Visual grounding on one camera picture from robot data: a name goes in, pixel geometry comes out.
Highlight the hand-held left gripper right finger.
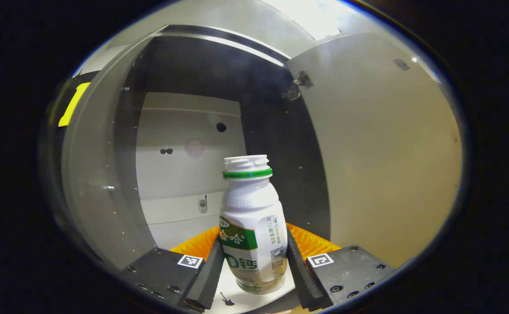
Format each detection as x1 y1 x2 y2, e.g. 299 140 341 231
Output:
286 222 396 311

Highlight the black backdrop cloth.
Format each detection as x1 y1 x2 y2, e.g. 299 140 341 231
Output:
41 72 93 253

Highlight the white bottle green label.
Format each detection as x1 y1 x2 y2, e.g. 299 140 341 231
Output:
219 154 288 295

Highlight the long ceiling light panel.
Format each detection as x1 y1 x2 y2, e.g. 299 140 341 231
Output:
261 0 342 41

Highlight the metal door hinge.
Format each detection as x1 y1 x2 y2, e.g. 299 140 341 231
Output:
280 72 314 101

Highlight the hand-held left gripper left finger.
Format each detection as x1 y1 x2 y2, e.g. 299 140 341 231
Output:
121 226 225 312

